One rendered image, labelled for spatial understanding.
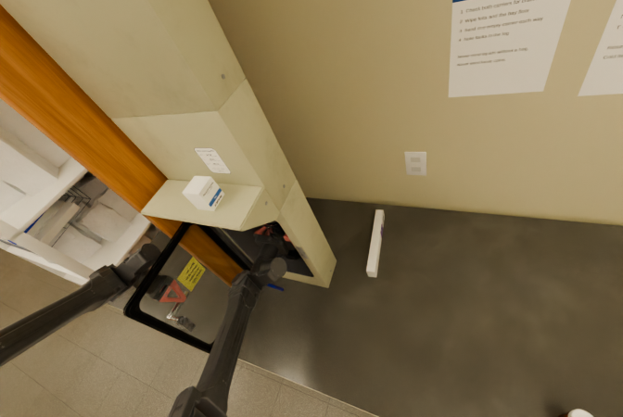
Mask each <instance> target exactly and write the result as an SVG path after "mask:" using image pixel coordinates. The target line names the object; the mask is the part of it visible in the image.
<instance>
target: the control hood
mask: <svg viewBox="0 0 623 417"><path fill-rule="evenodd" d="M189 183H190V181H179V180H167V181H166V182H165V184H164V185H162V186H161V188H160V189H159V190H158V191H157V193H156V194H155V195H154V196H153V197H152V198H151V200H150V201H149V202H148V203H147V204H146V206H145V207H144V208H143V209H142V211H141V214H142V215H147V216H152V217H158V218H163V219H169V220H175V221H185V222H191V223H196V224H202V225H208V226H213V227H219V228H224V229H230V230H236V231H241V232H243V231H246V230H248V229H251V228H254V227H257V226H260V225H263V224H265V223H268V222H271V221H275V220H276V219H277V217H278V215H279V213H280V212H279V210H278V209H277V207H276V205H275V204H274V202H273V201H272V199H271V198H270V196H269V195H268V193H267V192H266V190H265V188H264V187H263V186H251V185H239V184H227V183H217V184H218V185H219V187H220V188H221V189H222V191H223V192H224V196H223V198H222V200H221V201H220V203H219V205H218V206H217V208H216V209H215V210H214V211H210V210H202V209H197V208H196V207H195V206H194V205H193V204H192V203H191V202H190V201H189V200H188V199H187V198H186V197H185V196H184V195H183V194H182V192H183V191H184V189H185V188H186V187H187V185H188V184H189Z"/></svg>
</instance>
